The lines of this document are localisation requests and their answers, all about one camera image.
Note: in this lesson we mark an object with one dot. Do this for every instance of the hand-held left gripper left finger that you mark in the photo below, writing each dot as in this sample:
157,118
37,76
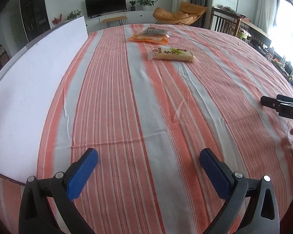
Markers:
81,175

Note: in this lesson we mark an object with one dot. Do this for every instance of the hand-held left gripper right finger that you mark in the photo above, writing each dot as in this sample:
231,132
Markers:
216,175

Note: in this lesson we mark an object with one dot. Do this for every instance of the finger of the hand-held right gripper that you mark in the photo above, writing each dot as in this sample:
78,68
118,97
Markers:
289,99
283,109

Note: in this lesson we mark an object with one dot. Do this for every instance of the white cardboard box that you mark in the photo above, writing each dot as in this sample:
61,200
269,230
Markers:
26,90

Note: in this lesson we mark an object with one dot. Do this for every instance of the cluttered side table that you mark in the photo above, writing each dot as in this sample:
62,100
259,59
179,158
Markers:
271,43

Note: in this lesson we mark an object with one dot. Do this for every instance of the orange striped tablecloth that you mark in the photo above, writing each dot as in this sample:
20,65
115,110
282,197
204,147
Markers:
149,117

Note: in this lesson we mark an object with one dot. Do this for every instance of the white curtain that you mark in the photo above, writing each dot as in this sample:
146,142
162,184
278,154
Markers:
266,4

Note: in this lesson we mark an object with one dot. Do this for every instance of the wooden dining chair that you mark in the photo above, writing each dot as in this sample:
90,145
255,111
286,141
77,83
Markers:
224,22

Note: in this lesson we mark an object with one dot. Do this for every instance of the beige rice cracker packet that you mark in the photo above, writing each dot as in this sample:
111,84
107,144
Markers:
172,54

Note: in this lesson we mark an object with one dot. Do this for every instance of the orange lounge chair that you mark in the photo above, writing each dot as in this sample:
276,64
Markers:
183,14

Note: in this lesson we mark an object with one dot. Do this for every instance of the orange snack packet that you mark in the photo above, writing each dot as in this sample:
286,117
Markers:
146,37

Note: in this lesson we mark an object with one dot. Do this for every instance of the red flower plant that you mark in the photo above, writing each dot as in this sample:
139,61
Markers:
56,20

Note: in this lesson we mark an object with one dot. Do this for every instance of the wooden stool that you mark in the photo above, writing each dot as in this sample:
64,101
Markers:
113,18

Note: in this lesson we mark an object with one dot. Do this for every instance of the leafy green plant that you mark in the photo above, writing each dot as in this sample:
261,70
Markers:
73,15

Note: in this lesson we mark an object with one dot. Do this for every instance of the white television cabinet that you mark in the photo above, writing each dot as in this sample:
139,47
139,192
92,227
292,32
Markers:
141,17

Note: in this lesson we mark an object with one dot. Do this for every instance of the black display cabinet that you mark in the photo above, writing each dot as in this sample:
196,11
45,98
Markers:
34,12

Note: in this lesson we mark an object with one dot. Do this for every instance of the large potted green plant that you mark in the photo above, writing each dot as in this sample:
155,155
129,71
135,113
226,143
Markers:
146,2

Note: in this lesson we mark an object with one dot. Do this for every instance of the black television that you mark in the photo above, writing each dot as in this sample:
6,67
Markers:
105,3

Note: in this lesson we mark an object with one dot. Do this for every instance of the small potted green plant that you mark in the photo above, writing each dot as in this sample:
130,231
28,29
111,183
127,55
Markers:
132,6

